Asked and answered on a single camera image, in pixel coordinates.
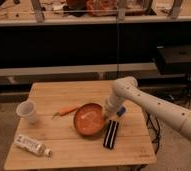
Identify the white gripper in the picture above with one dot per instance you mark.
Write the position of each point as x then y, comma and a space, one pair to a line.
112, 105

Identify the orange ceramic bowl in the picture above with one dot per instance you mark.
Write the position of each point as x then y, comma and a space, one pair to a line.
88, 120

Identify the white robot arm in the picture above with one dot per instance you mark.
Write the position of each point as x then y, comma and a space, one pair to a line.
175, 116

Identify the black white striped block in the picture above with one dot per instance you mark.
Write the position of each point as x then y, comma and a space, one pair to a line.
110, 136

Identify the orange carrot toy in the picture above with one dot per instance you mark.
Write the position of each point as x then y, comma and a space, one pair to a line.
65, 110

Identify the wooden table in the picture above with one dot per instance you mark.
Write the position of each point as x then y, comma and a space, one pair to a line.
68, 125

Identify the black box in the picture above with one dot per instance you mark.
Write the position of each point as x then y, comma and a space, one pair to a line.
174, 59

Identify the translucent plastic cup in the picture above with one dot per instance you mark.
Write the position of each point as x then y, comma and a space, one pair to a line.
27, 110

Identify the white plastic bottle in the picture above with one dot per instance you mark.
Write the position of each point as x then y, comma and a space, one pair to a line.
33, 146

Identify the long wooden shelf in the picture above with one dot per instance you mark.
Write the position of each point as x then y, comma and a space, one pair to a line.
81, 12

